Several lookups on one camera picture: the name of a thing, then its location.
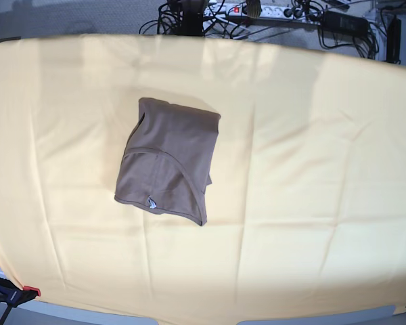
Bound white power strip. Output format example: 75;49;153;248
204;3;310;22

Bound brown T-shirt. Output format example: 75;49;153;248
114;97;221;226

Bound yellow tablecloth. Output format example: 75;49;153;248
0;35;406;324

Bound black power adapter brick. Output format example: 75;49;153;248
320;11;369;37

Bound black stand column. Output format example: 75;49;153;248
176;0;206;37

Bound black box right edge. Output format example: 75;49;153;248
386;16;401;64

